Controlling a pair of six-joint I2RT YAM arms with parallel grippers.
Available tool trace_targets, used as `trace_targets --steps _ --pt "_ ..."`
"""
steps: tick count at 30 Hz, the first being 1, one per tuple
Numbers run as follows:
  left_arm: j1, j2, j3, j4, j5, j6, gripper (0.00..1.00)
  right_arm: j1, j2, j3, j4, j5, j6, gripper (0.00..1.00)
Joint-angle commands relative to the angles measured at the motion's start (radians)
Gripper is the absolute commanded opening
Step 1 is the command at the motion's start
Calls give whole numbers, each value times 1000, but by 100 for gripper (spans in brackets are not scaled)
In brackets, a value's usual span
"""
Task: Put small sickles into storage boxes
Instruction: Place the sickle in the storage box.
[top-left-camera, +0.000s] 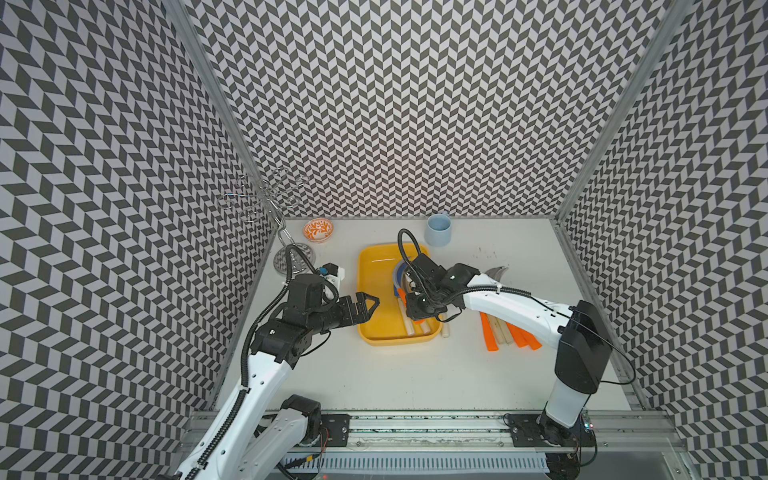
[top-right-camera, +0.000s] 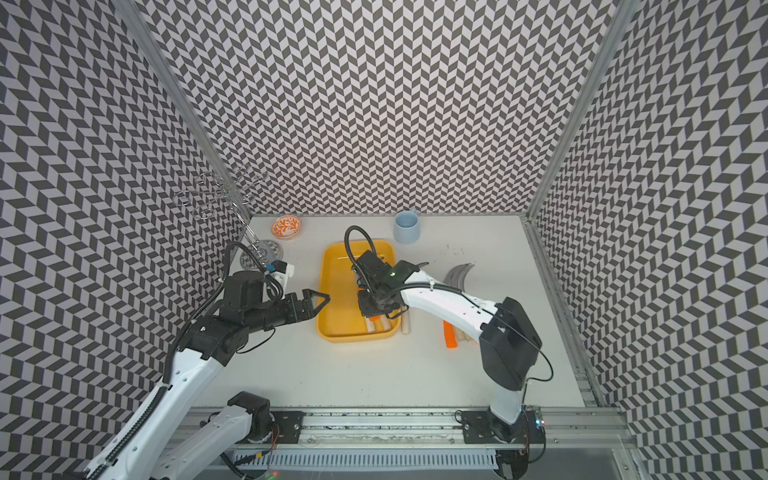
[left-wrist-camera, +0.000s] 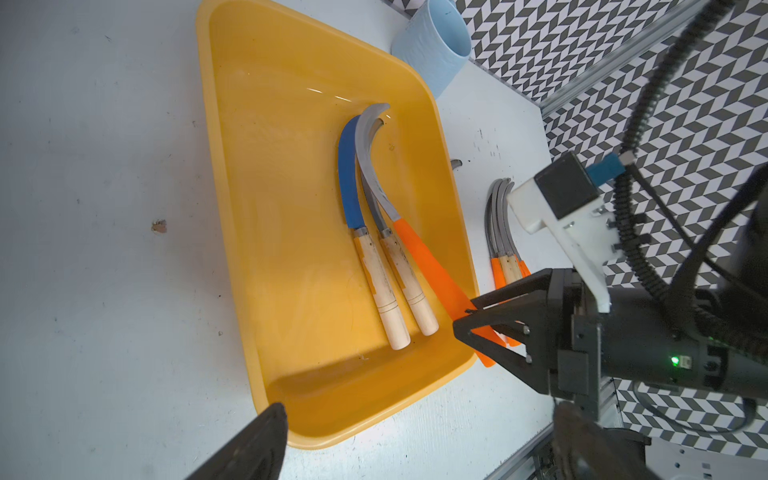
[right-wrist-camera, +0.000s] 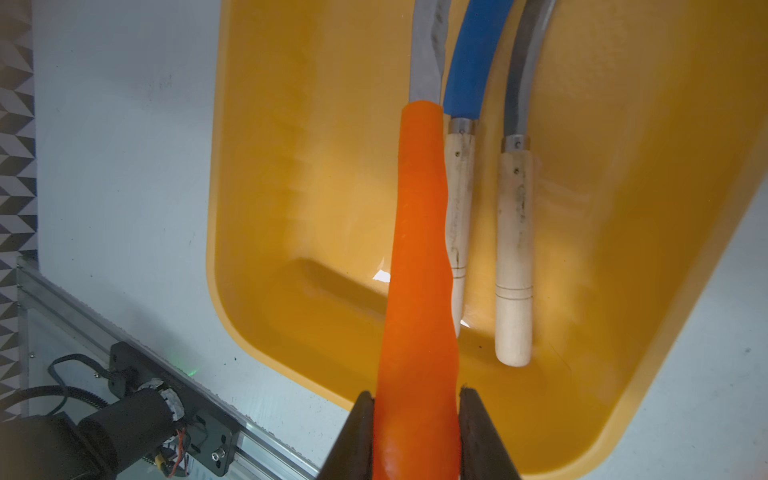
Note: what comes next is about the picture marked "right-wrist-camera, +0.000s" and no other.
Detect sickle with wooden handle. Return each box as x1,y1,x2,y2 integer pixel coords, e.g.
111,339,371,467
494,0,556,367

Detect sickle with orange handle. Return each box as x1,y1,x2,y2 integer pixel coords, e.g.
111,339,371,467
371,0,462,480

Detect yellow plastic storage tray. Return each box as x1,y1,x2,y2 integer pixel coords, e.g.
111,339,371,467
207,1,767,479

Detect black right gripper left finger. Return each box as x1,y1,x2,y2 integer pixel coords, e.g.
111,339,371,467
316,391,375,480

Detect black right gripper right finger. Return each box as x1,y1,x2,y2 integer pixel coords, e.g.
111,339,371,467
458,387,521,480

